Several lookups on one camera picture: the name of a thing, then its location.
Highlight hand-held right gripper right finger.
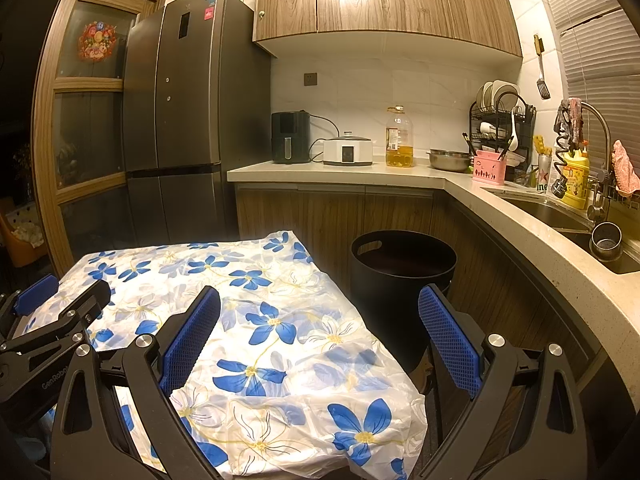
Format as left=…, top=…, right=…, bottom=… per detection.
left=415, top=284, right=588, bottom=480

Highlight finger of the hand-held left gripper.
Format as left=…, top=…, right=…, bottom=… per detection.
left=12, top=274, right=60, bottom=317
left=0, top=279, right=112, bottom=361

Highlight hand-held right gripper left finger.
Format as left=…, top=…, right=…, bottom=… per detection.
left=50, top=285, right=223, bottom=480

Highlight black round trash bin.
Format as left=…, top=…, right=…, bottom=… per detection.
left=350, top=230, right=458, bottom=376

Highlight orange chair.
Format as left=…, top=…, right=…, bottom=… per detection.
left=0, top=210, right=51, bottom=268

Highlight blue floral tablecloth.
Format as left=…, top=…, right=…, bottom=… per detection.
left=45, top=230, right=428, bottom=480

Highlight stainless steel sink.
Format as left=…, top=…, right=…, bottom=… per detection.
left=492, top=195, right=640, bottom=275

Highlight wood-framed glass sliding door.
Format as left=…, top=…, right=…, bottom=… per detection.
left=32, top=0, right=168, bottom=278

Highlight wooden base cabinets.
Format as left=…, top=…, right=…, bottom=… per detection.
left=235, top=182, right=616, bottom=461

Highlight pink utensil holder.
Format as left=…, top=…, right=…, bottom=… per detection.
left=472, top=150, right=508, bottom=184

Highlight stainless steel basin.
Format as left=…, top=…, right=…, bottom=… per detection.
left=426, top=149, right=473, bottom=173

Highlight stainless steel cup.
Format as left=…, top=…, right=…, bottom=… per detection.
left=589, top=221, right=623, bottom=263

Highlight beer can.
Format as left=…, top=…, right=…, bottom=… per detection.
left=537, top=154, right=554, bottom=193

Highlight beige kitchen countertop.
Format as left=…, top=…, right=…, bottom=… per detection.
left=226, top=160, right=640, bottom=356

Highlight cooking oil bottle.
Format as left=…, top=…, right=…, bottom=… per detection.
left=385, top=105, right=416, bottom=168

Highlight yellow detergent bottle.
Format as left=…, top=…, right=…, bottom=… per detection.
left=561, top=147, right=591, bottom=210

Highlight white ladle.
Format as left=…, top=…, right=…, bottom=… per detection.
left=502, top=110, right=519, bottom=153

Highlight white electric cooker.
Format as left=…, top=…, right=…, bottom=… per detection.
left=322, top=131, right=375, bottom=167

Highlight black dish rack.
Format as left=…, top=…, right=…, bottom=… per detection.
left=467, top=80, right=537, bottom=181

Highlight black air fryer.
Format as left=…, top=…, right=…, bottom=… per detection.
left=271, top=111, right=312, bottom=164

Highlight grey multi-door refrigerator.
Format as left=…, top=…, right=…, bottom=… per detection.
left=122, top=0, right=273, bottom=246

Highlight silver kitchen faucet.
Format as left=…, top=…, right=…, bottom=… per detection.
left=575, top=101, right=617, bottom=223

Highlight pink rag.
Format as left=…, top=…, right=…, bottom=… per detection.
left=611, top=140, right=640, bottom=191

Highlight row of white plates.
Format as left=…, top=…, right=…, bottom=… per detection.
left=475, top=80, right=521, bottom=112

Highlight dark rag on faucet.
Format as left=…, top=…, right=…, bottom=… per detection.
left=554, top=97, right=586, bottom=146

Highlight round floral window decal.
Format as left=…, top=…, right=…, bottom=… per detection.
left=76, top=21, right=121, bottom=63

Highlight hanging slotted spatula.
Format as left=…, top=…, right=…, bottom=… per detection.
left=532, top=34, right=552, bottom=100

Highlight window blinds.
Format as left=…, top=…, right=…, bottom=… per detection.
left=530, top=0, right=640, bottom=161

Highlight black coiled sprayer hose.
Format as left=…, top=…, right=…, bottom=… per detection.
left=550, top=125, right=573, bottom=199

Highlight wooden wall cabinets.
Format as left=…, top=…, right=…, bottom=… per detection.
left=252, top=0, right=523, bottom=58

